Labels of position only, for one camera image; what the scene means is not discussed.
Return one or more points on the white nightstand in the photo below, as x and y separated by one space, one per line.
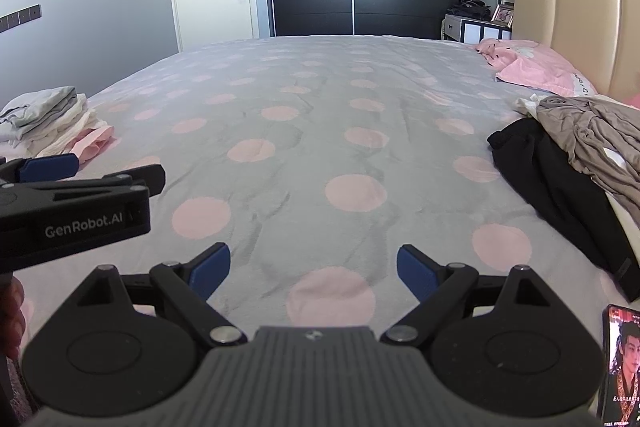
475 29

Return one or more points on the picture frame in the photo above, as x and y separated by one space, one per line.
502 15

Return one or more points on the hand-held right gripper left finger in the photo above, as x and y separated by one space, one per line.
210 272

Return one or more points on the beige padded headboard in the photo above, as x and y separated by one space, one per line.
585 17

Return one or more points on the white folded garment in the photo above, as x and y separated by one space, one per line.
60 134

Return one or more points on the black garment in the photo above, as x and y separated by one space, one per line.
550 187

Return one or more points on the pink pillow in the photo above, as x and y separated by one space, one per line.
535 67

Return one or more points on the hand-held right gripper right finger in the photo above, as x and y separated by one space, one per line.
417 272

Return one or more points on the grey long-sleeve shirt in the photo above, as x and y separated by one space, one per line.
40 107

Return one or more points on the black smartphone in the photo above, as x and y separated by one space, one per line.
622 367

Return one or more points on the taupe garment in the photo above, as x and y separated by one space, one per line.
595 137

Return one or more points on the grey wall switches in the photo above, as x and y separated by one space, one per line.
20 18

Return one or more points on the black bag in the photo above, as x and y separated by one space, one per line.
469 9

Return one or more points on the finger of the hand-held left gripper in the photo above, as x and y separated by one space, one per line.
145 179
47 168

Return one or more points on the person's left hand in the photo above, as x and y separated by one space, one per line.
11 312

